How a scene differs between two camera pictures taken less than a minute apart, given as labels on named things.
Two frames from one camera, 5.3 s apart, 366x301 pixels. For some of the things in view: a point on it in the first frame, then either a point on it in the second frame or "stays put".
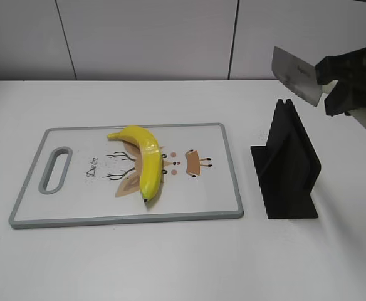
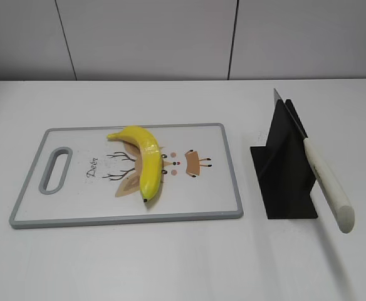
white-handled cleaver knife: [298, 74] to [342, 212]
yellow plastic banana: [151, 158] stays put
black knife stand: [286, 168] stays put
